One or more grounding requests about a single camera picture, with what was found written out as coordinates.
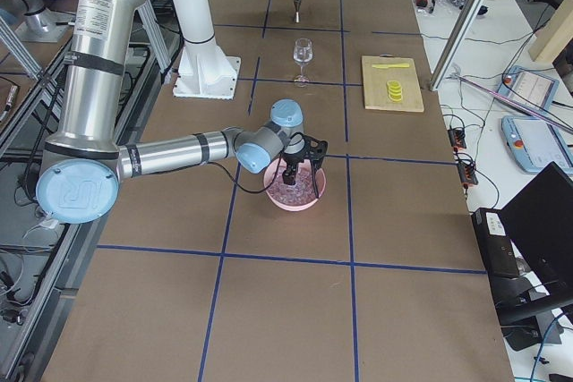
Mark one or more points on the clear wine glass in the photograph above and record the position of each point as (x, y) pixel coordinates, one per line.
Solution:
(302, 54)

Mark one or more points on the yellow plastic knife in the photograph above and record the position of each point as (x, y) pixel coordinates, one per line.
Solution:
(391, 66)

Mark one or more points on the black desktop computer box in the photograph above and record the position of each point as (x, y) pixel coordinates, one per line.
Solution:
(495, 246)

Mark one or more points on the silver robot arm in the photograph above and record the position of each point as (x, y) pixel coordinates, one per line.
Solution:
(82, 166)

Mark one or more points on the near blue teach pendant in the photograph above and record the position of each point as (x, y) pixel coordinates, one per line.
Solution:
(535, 144)

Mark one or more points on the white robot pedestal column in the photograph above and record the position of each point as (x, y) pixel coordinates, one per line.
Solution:
(204, 70)

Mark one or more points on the back lemon slice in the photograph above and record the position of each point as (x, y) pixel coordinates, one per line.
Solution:
(393, 84)

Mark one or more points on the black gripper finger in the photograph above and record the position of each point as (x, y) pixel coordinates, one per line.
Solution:
(289, 174)
(317, 152)

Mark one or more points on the aluminium frame beam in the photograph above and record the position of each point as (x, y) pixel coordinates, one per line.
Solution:
(460, 29)

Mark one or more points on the clear ice cubes pile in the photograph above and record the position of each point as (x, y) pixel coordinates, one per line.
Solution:
(293, 195)

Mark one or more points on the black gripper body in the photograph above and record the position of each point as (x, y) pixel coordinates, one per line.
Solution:
(295, 159)

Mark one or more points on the blue teach pendant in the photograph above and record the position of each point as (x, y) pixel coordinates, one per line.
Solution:
(535, 144)
(528, 88)

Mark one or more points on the far blue teach pendant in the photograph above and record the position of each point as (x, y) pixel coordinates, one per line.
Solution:
(528, 88)

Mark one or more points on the front lemon slice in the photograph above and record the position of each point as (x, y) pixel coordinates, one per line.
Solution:
(395, 98)

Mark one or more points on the black monitor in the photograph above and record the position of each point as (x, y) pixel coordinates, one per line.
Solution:
(539, 222)

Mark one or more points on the steel double jigger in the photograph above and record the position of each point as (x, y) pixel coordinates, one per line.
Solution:
(297, 6)

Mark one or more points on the pink bowl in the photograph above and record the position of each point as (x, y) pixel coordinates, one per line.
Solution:
(270, 176)

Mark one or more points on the wooden cutting board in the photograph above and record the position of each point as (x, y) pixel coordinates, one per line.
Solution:
(375, 90)

